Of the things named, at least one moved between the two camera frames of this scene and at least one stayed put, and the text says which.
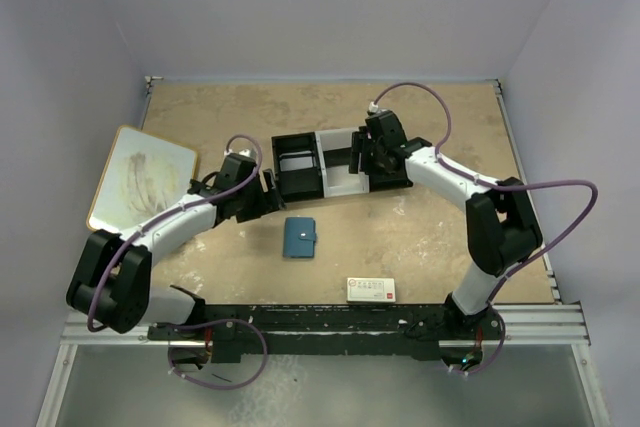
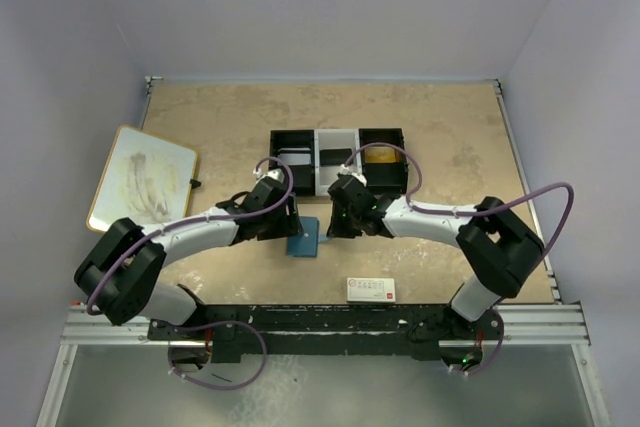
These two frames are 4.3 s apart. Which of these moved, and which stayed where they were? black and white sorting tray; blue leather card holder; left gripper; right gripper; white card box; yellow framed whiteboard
Moved: left gripper; right gripper
Stayed: yellow framed whiteboard; blue leather card holder; white card box; black and white sorting tray
